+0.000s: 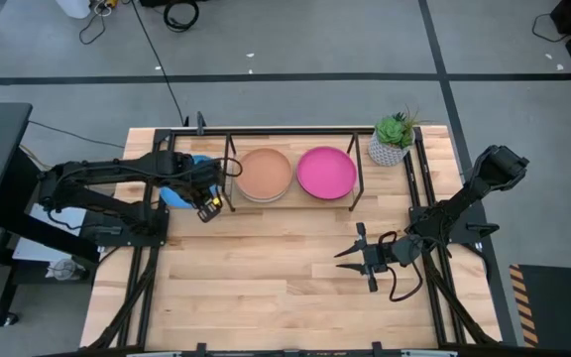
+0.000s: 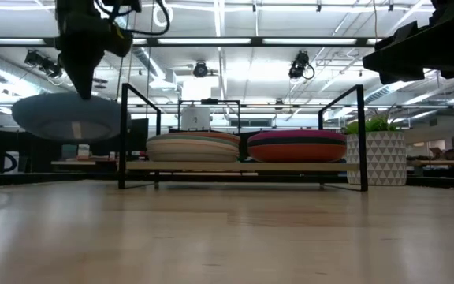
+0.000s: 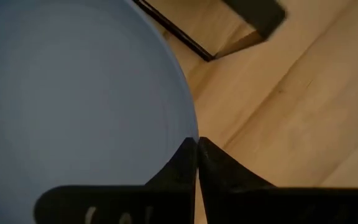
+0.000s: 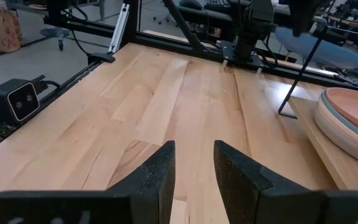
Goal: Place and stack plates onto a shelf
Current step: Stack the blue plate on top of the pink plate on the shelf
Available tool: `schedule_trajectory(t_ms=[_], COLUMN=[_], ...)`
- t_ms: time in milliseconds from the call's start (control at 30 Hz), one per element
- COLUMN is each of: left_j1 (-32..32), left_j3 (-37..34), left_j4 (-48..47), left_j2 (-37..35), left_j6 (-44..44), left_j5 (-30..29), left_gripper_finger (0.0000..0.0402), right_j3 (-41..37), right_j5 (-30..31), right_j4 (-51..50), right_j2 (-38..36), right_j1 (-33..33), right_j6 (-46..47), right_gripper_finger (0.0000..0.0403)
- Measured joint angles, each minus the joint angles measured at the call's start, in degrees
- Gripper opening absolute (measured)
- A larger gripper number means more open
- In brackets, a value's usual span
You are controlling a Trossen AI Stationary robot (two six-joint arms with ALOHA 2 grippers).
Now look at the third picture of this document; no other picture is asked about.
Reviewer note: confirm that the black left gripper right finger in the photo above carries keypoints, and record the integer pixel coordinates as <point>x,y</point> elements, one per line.
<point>259,205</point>

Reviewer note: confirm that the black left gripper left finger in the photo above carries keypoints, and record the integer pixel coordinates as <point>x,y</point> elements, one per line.
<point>154,202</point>

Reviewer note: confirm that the blue plate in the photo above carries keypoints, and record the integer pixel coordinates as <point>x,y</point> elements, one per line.
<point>73,93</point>

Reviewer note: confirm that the wooden shelf with black legs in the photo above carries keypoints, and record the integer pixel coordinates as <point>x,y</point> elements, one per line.
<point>179,32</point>

